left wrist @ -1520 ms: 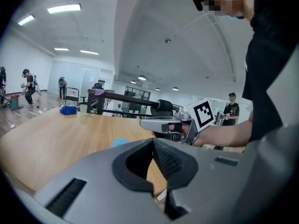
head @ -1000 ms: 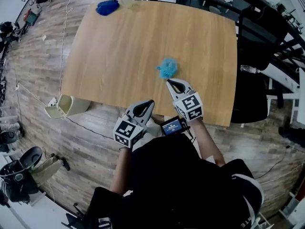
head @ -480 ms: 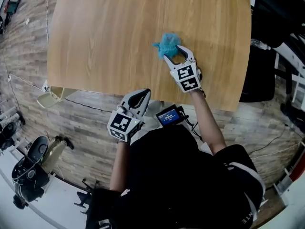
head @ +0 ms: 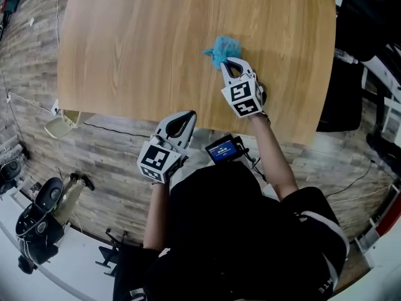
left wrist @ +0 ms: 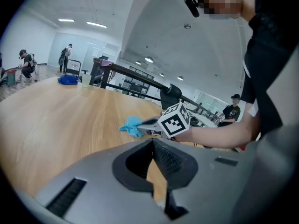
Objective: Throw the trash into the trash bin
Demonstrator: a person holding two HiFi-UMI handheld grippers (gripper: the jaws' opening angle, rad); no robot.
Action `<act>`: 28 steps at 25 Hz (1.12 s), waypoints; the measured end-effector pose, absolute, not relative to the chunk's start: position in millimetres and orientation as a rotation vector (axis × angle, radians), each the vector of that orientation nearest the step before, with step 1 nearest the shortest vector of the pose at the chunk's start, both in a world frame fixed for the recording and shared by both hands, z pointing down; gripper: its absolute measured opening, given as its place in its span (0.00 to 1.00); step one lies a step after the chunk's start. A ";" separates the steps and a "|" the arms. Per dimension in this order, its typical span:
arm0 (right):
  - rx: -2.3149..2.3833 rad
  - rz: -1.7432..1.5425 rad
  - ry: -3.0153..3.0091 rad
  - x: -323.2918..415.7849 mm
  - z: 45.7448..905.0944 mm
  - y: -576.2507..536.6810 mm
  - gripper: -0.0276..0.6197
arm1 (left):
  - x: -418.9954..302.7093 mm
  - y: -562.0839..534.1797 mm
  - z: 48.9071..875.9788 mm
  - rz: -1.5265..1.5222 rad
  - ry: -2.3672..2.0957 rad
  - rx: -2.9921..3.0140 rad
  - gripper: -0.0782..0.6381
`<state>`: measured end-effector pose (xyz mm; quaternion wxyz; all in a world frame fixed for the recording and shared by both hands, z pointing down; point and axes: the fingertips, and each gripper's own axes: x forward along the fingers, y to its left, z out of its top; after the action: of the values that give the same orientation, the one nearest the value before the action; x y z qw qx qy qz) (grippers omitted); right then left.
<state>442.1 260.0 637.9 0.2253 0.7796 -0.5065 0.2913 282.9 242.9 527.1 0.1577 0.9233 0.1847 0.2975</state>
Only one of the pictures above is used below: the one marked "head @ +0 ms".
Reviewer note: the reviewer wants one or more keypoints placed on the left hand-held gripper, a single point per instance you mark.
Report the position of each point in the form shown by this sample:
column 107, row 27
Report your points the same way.
column 156, row 160

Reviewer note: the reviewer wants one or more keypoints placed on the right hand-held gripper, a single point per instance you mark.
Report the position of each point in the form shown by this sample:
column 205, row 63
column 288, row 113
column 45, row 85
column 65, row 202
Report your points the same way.
column 242, row 94

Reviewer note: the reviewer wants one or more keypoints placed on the blue mesh trash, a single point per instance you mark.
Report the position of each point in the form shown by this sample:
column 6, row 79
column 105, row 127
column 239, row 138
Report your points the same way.
column 226, row 48

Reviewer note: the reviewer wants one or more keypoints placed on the cream trash bin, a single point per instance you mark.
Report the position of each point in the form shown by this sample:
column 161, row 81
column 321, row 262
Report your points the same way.
column 59, row 127

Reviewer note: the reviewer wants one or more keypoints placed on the person's right forearm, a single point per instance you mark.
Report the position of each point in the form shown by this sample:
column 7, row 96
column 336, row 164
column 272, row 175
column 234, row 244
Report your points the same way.
column 272, row 155

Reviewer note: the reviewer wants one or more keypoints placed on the person's left forearm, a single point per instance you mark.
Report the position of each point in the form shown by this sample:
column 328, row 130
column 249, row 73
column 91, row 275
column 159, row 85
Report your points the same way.
column 156, row 215

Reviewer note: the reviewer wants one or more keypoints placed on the black chest screen device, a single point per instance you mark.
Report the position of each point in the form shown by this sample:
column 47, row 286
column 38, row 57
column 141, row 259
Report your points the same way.
column 223, row 150

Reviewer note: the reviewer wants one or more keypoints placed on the clear plastic bottle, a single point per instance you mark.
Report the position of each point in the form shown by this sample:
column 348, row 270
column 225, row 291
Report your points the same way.
column 344, row 55

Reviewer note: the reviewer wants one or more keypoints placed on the black office chair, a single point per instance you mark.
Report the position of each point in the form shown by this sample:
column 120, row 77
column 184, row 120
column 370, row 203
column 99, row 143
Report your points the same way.
column 341, row 99

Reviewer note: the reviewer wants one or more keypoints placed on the person's black clothing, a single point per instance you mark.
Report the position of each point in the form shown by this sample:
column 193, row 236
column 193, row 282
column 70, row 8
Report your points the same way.
column 225, row 230

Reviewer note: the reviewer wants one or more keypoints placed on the white power socket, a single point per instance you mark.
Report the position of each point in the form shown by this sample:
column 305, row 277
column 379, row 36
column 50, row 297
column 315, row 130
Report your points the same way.
column 55, row 108

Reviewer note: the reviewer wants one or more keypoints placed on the black metal stand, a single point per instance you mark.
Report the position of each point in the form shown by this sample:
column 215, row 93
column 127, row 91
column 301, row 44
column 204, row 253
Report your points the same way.
column 109, row 256

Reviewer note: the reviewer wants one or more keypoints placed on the black and grey machine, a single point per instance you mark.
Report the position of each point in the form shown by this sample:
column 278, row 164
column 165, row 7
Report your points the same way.
column 37, row 224

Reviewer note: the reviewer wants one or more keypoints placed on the white frame shelf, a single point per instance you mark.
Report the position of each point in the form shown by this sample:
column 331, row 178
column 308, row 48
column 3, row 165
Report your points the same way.
column 387, row 105

